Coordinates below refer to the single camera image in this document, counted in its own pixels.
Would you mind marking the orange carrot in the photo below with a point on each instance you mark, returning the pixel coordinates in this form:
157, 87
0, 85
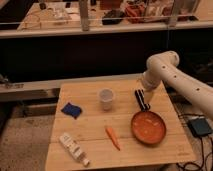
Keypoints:
111, 133

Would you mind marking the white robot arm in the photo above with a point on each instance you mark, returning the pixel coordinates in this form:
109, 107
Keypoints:
163, 67

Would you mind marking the metal post right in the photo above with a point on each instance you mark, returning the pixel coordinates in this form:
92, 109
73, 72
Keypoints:
174, 13

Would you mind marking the black power box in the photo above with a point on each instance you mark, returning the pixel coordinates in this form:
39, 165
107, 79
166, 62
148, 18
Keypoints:
199, 127

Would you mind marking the black bag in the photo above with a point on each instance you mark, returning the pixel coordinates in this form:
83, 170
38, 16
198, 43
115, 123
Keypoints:
112, 17

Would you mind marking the orange frying pan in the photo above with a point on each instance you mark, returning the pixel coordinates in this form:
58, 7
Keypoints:
147, 127

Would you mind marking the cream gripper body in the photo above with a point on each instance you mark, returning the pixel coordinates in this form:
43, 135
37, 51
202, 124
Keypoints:
148, 95

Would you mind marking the metal post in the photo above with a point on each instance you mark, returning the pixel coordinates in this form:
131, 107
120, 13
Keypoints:
174, 13
83, 8

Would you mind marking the white bottle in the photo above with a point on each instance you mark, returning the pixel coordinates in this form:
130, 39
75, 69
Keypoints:
74, 149

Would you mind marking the translucent plastic cup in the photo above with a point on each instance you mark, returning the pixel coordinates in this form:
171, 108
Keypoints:
106, 98

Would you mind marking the orange red object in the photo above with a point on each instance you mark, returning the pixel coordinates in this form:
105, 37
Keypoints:
135, 13

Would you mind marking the blue cloth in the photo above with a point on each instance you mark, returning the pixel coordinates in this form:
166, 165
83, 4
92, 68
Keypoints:
71, 110

